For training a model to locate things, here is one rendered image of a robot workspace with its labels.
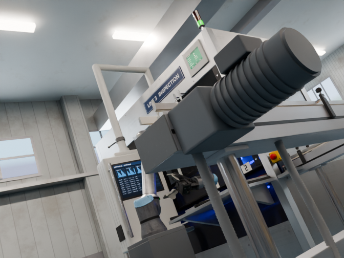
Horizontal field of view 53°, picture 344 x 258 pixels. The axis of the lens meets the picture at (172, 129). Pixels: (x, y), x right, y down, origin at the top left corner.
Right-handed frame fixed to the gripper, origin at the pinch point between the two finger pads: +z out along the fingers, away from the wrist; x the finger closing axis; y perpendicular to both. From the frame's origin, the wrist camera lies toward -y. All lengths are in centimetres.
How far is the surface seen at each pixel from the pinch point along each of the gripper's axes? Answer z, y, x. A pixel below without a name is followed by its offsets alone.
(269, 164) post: -74, 8, -9
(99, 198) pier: -88, -322, 215
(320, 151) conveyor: -89, 30, -26
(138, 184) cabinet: -24, -75, 43
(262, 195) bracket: -65, 16, 9
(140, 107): -50, -138, -2
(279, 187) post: -75, 20, 2
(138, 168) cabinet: -28, -85, 34
